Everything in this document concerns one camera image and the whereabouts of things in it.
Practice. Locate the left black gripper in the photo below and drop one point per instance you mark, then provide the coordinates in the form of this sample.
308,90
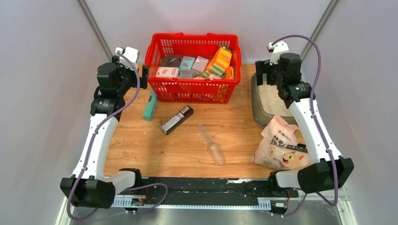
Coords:
121,67

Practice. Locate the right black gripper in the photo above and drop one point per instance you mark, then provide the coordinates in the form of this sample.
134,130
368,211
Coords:
263,67

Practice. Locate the pink cat litter bag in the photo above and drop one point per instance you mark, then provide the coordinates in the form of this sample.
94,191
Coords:
279,148

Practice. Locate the clear plastic scoop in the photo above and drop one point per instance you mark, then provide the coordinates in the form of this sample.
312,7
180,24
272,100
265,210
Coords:
214,149

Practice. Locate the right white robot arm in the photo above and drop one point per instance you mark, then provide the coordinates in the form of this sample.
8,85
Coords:
328,169

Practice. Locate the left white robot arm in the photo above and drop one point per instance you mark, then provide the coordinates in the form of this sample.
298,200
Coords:
88,186

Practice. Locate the pink white box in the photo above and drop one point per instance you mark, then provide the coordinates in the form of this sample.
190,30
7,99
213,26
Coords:
167,72

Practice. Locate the teal rectangular box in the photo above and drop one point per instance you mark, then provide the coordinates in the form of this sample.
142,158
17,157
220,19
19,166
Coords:
150,107

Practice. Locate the grey litter box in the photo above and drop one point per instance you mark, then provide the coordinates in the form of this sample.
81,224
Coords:
266,103

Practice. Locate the teal small box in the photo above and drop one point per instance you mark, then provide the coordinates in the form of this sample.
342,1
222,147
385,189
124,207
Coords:
187,63

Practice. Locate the black rectangular box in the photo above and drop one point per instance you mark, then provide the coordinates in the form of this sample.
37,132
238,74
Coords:
177,119

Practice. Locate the grey pink small box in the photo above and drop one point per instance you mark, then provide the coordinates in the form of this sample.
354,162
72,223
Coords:
200,65

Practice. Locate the orange item in basket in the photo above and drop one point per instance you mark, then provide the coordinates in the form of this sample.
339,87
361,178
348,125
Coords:
229,73

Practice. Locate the brown round tin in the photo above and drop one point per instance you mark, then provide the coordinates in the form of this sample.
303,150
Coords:
171,61

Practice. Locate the orange striped sponge pack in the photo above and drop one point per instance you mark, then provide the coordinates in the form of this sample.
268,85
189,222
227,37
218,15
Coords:
219,63

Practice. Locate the red plastic shopping basket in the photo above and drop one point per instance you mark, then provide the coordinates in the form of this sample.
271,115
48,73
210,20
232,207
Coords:
214,89

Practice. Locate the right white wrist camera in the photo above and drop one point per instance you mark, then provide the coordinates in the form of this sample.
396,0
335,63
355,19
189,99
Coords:
277,49

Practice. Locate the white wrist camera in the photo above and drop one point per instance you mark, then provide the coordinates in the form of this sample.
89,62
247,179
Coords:
130,53
277,49

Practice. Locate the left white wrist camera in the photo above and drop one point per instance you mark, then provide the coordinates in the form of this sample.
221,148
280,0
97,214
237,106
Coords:
130,53

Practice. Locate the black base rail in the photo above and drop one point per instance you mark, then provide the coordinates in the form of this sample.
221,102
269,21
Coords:
206,194

